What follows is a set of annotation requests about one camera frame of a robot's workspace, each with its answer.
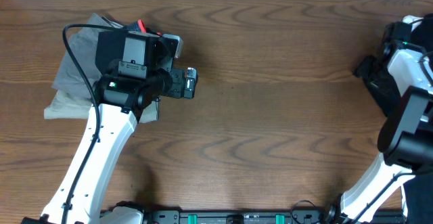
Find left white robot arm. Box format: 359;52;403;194
22;28;198;223

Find black shorts red waistband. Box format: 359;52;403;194
95;20;160;79

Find grey folded shorts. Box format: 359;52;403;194
44;14;170;123

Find white garment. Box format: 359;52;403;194
402;15;423;30

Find left black cable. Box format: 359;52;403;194
60;23;129;224

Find black cable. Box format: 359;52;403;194
351;173;417;224
60;23;129;224

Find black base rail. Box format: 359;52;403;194
101;209;405;224

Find right black cable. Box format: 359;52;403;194
351;173;417;224

